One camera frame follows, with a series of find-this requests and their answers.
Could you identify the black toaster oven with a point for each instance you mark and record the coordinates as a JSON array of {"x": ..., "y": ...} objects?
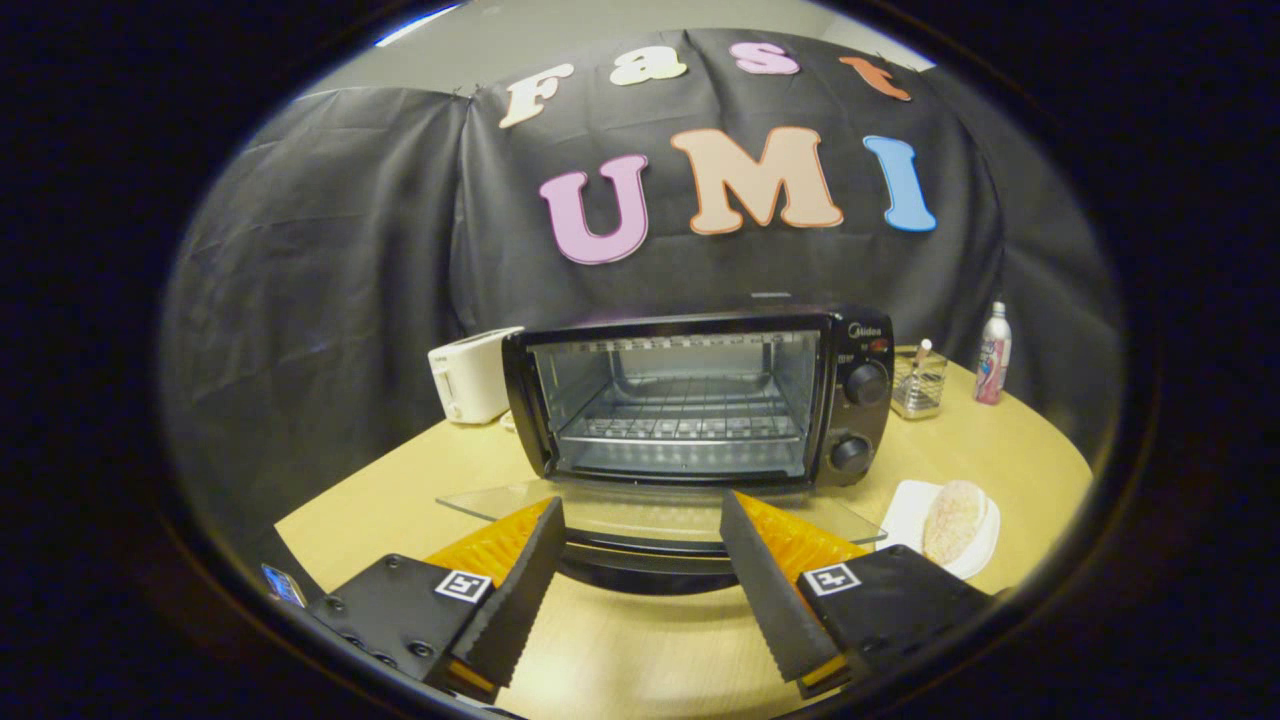
[{"x": 860, "y": 430}]

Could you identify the small white-tipped stick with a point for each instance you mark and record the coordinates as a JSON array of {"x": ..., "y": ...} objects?
[{"x": 923, "y": 350}]

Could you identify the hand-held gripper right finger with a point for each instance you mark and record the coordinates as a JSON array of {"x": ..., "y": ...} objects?
[{"x": 775, "y": 600}]

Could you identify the breaded bun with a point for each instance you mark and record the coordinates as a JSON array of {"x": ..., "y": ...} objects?
[{"x": 953, "y": 520}]

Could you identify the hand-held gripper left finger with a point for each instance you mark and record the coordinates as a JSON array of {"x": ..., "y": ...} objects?
[{"x": 520, "y": 600}]

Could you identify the white plate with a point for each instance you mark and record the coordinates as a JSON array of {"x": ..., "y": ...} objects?
[{"x": 900, "y": 515}]

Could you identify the silver spray bottle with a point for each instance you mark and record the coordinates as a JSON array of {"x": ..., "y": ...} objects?
[{"x": 993, "y": 360}]

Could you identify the white pop-up toaster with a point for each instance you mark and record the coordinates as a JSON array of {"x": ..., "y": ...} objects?
[{"x": 470, "y": 375}]

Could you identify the small blue card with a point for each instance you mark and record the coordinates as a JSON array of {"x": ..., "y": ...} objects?
[{"x": 284, "y": 586}]

